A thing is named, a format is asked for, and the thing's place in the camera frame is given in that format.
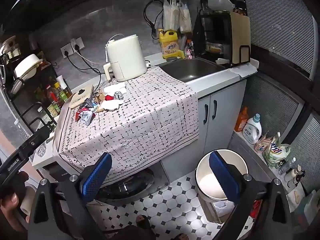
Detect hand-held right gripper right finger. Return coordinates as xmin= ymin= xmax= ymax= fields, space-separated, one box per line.
xmin=209 ymin=150 xmax=294 ymax=240

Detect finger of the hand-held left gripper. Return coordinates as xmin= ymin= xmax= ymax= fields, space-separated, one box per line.
xmin=24 ymin=124 xmax=57 ymax=153

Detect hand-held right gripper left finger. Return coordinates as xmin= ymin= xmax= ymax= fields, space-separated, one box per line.
xmin=27 ymin=152 xmax=113 ymax=240

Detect white round bin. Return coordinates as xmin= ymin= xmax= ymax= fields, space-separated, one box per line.
xmin=195 ymin=149 xmax=249 ymax=202

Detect silver foil wrapper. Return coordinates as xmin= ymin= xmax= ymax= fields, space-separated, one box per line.
xmin=80 ymin=111 xmax=97 ymax=127

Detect pile of wrappers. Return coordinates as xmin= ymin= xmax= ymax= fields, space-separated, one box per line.
xmin=75 ymin=89 xmax=125 ymax=127

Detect person's left hand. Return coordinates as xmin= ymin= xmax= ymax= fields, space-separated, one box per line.
xmin=0 ymin=192 xmax=32 ymax=230

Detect white plastic bag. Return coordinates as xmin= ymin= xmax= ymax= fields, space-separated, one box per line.
xmin=214 ymin=201 xmax=236 ymax=221

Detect cardboard box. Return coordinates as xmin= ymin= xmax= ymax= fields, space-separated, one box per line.
xmin=200 ymin=199 xmax=240 ymax=225

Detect black spice rack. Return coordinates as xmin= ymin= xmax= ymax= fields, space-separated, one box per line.
xmin=0 ymin=40 xmax=61 ymax=136

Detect red capped sauce bottle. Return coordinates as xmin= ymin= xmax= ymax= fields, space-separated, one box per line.
xmin=45 ymin=84 xmax=61 ymax=107

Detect red plastic bag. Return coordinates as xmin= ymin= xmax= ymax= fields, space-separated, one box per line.
xmin=250 ymin=199 xmax=263 ymax=218

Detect white capped oil bottle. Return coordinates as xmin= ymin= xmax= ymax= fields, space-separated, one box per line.
xmin=56 ymin=75 xmax=73 ymax=101

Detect pink snack bag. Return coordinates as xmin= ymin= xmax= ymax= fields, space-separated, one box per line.
xmin=255 ymin=132 xmax=274 ymax=153

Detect white laundry detergent bottle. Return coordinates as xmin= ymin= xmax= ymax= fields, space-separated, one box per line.
xmin=244 ymin=113 xmax=262 ymax=145

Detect wooden board with heart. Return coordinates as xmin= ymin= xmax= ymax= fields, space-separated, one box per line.
xmin=69 ymin=84 xmax=94 ymax=109

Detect orange bottle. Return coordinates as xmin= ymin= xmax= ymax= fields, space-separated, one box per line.
xmin=234 ymin=106 xmax=250 ymax=133

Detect green white refill bag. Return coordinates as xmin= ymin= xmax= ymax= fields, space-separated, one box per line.
xmin=264 ymin=132 xmax=292 ymax=168

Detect clear plastic bottle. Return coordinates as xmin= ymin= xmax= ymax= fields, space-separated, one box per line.
xmin=278 ymin=157 xmax=297 ymax=175

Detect person's left leg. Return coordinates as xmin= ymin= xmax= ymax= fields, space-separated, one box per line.
xmin=110 ymin=215 xmax=163 ymax=240

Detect white bowl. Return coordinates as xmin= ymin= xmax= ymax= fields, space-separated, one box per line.
xmin=14 ymin=54 xmax=44 ymax=79

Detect cream pump bottle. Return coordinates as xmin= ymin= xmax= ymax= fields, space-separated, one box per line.
xmin=284 ymin=165 xmax=302 ymax=182

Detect dark spray bottle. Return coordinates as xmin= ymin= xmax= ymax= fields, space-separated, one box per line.
xmin=287 ymin=170 xmax=306 ymax=188

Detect white flat packet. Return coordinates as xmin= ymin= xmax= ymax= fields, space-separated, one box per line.
xmin=287 ymin=189 xmax=306 ymax=211

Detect patterned white tablecloth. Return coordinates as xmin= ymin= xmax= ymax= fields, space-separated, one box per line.
xmin=52 ymin=66 xmax=200 ymax=180

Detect pale teal container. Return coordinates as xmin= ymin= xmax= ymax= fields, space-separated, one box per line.
xmin=304 ymin=189 xmax=320 ymax=219

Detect white cloth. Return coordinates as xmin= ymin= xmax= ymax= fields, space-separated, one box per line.
xmin=230 ymin=64 xmax=258 ymax=78

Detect steel sink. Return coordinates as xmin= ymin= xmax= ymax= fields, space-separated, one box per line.
xmin=159 ymin=57 xmax=227 ymax=83

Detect white air fryer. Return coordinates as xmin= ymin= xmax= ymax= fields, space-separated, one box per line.
xmin=103 ymin=34 xmax=148 ymax=82

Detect steel pot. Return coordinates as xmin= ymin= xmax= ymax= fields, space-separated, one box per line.
xmin=205 ymin=42 xmax=226 ymax=55

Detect small pink bottle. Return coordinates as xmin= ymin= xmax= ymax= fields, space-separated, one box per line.
xmin=185 ymin=41 xmax=195 ymax=59

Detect yellow detergent bottle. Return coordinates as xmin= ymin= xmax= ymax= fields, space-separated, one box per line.
xmin=158 ymin=29 xmax=185 ymax=60

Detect beige cutting board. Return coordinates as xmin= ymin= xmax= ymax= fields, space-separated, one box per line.
xmin=230 ymin=11 xmax=251 ymax=64

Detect black dish rack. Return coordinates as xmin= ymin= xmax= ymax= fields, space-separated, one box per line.
xmin=192 ymin=0 xmax=252 ymax=68

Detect hanging clear plastic bags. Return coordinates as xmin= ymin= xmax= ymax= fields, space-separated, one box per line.
xmin=162 ymin=0 xmax=192 ymax=33

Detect ribbed glass sliding door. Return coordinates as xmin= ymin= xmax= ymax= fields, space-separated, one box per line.
xmin=232 ymin=0 xmax=320 ymax=155

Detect black power cable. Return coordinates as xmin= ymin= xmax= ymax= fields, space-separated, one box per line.
xmin=64 ymin=51 xmax=106 ymax=91

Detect wall power outlet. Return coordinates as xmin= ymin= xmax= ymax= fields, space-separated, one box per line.
xmin=61 ymin=44 xmax=74 ymax=58
xmin=71 ymin=37 xmax=85 ymax=51

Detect white power cable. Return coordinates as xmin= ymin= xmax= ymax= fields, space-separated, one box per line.
xmin=74 ymin=47 xmax=111 ymax=66

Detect black hanging cable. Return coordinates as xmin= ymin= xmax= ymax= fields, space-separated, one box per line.
xmin=143 ymin=0 xmax=165 ymax=40

